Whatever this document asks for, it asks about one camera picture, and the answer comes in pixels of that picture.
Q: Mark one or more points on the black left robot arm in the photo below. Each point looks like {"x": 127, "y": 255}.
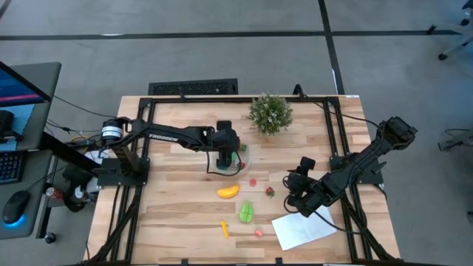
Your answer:
{"x": 162, "y": 133}

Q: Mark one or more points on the black keyboard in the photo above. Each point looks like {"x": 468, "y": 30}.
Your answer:
{"x": 10, "y": 168}

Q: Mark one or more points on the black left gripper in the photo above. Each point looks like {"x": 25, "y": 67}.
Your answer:
{"x": 225, "y": 140}

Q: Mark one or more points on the clear plastic tupperware container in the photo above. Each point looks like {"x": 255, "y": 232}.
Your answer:
{"x": 248, "y": 157}

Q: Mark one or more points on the black caster wheel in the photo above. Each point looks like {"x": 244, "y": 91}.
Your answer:
{"x": 50, "y": 238}

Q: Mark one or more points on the computer monitor with blue screen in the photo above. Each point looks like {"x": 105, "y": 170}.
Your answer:
{"x": 15, "y": 88}

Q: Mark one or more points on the leafy red toy strawberry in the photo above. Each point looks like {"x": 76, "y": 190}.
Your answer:
{"x": 270, "y": 191}

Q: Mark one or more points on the small yellow toy vegetable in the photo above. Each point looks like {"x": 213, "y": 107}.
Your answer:
{"x": 224, "y": 229}

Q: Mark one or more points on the grey desk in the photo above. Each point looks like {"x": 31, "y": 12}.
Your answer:
{"x": 41, "y": 79}

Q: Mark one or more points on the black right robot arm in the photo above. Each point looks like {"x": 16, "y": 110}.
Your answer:
{"x": 369, "y": 157}

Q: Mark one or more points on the potted green artificial plant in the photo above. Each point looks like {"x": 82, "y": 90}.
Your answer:
{"x": 271, "y": 114}

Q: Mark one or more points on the black aluminium table frame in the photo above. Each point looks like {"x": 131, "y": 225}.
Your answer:
{"x": 240, "y": 99}

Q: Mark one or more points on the red soda can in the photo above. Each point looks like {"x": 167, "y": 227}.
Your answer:
{"x": 54, "y": 193}

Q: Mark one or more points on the black stand base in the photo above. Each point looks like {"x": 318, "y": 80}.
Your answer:
{"x": 458, "y": 140}

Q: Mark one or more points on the office chair base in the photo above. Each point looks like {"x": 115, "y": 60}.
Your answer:
{"x": 452, "y": 48}

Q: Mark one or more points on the black and white gear bundle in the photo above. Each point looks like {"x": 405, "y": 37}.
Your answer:
{"x": 79, "y": 192}

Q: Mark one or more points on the small pink round toy fruit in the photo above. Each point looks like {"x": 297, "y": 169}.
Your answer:
{"x": 252, "y": 182}

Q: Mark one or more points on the pink foam block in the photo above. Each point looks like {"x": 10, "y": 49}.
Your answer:
{"x": 258, "y": 232}

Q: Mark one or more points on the yellow toy banana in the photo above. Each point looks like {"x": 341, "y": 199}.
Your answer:
{"x": 228, "y": 191}

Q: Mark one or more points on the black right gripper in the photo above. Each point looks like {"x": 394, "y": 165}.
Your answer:
{"x": 314, "y": 192}

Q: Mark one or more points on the black computer mouse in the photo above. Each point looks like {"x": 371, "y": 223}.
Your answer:
{"x": 15, "y": 207}

